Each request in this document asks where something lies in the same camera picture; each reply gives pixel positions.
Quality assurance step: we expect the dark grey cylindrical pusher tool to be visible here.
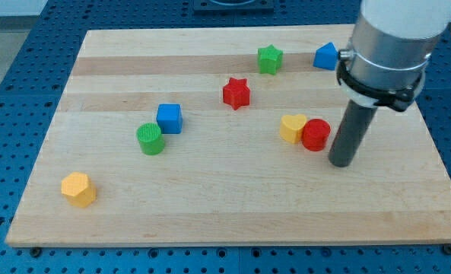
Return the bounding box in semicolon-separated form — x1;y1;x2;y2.
329;100;377;167

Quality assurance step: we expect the yellow heart block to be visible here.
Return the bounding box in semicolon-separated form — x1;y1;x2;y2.
279;114;307;144

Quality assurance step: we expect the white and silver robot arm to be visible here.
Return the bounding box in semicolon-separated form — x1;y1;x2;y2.
329;0;451;167

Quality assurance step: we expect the red cylinder block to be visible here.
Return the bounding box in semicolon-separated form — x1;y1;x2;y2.
302;119;331;151

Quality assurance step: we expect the blue pentagon block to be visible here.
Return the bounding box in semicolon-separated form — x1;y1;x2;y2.
313;42;338;71

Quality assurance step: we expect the green star block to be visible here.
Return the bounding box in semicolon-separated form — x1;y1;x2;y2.
257;44;283;75

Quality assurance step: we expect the red star block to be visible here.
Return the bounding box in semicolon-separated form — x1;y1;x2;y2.
222;78;250;110

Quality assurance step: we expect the wooden board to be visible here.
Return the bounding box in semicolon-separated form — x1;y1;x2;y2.
6;24;451;247

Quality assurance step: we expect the blue cube block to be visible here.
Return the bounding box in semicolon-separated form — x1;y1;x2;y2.
156;104;183;134

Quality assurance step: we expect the green cylinder block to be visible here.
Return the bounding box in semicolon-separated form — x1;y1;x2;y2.
136;123;165;155

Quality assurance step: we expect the yellow hexagon block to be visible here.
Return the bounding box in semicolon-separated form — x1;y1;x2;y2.
61;172;97;208

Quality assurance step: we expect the black cable clamp ring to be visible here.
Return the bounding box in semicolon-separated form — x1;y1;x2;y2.
335;60;426;113

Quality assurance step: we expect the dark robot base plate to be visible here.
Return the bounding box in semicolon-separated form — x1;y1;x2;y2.
191;0;275;13

